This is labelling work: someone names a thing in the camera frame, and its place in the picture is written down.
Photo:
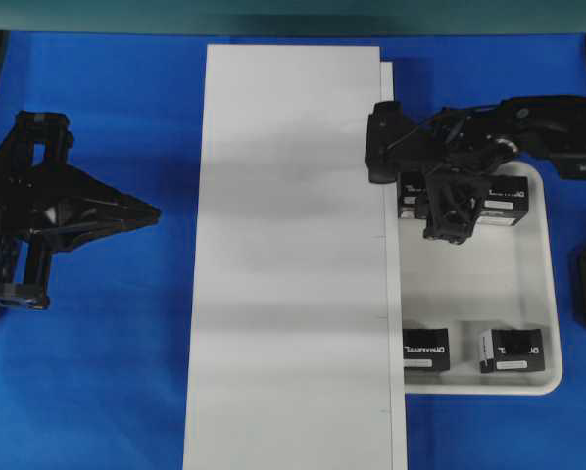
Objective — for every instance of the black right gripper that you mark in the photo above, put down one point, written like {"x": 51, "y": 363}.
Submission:
{"x": 450, "y": 139}

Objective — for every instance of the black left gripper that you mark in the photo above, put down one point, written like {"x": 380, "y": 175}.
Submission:
{"x": 35, "y": 141}

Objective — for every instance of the black box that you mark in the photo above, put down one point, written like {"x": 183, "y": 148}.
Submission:
{"x": 507, "y": 202}
{"x": 412, "y": 198}
{"x": 426, "y": 350}
{"x": 511, "y": 350}

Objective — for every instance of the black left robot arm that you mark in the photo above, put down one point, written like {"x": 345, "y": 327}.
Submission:
{"x": 48, "y": 206}

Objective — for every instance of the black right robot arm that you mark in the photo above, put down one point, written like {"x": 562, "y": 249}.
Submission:
{"x": 550, "y": 128}

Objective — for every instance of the white plastic tray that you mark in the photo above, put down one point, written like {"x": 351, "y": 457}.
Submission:
{"x": 500, "y": 278}

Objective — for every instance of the white rectangular base block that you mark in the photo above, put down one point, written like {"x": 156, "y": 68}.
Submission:
{"x": 288, "y": 360}

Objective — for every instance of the thin white sheet under base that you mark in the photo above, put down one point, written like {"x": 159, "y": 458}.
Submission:
{"x": 398, "y": 415}

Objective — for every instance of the blue table cloth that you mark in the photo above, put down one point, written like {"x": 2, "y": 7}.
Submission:
{"x": 99, "y": 380}

